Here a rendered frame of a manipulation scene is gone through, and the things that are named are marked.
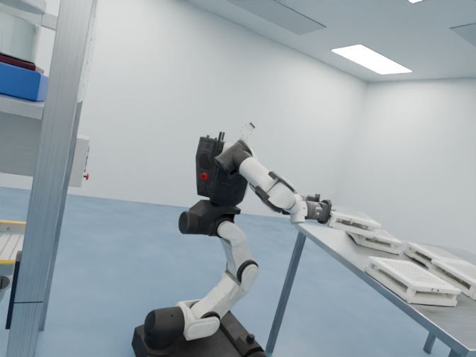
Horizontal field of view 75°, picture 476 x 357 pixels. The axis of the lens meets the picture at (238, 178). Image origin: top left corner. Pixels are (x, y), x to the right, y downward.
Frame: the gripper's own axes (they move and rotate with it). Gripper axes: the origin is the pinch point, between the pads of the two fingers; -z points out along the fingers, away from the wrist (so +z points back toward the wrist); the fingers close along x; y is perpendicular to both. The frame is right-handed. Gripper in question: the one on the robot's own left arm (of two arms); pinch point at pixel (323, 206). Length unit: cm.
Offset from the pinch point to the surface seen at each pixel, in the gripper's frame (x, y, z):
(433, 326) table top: 19, 66, -33
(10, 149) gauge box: -9, 91, 104
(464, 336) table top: 18, 69, -41
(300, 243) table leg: 28.8, -18.5, 4.1
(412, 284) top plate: 11, 54, -29
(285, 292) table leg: 62, -18, 5
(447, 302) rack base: 17, 47, -46
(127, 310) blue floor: 103, -13, 104
